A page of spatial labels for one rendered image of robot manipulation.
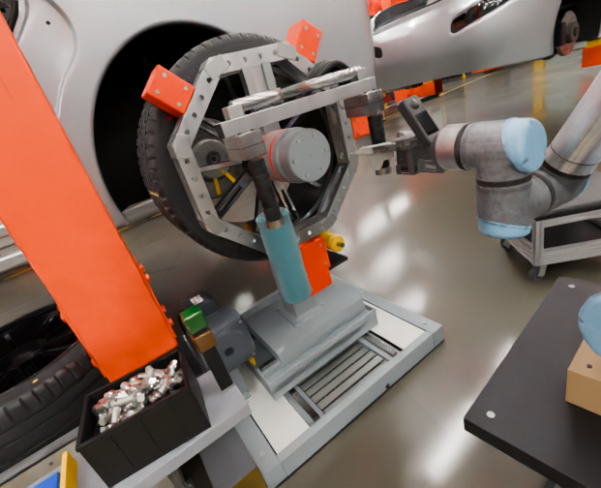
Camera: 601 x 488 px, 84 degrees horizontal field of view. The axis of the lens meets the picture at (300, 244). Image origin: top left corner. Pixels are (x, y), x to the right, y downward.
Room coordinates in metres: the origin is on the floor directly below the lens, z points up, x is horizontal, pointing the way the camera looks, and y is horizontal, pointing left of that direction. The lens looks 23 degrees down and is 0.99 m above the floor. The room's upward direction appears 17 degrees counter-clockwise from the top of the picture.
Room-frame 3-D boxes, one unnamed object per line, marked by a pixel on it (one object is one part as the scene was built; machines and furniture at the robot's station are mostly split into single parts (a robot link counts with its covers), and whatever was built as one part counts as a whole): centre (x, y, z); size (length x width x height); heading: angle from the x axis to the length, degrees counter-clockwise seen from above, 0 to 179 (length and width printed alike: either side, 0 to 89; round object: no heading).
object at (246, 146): (0.72, 0.05, 0.93); 0.09 x 0.05 x 0.05; 27
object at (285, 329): (1.13, 0.07, 0.32); 0.40 x 0.30 x 0.28; 117
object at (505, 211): (0.58, -0.41, 0.69); 0.12 x 0.09 x 0.12; 108
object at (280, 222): (0.69, 0.04, 0.83); 0.04 x 0.04 x 0.16
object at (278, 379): (1.12, 0.09, 0.13); 0.50 x 0.36 x 0.10; 117
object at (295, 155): (0.92, -0.04, 0.85); 0.21 x 0.14 x 0.14; 27
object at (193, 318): (0.59, 0.25, 0.64); 0.04 x 0.04 x 0.04; 27
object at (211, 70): (0.98, -0.01, 0.85); 0.54 x 0.07 x 0.54; 117
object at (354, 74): (0.92, -0.15, 1.03); 0.19 x 0.18 x 0.11; 27
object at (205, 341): (0.59, 0.25, 0.59); 0.04 x 0.04 x 0.04; 27
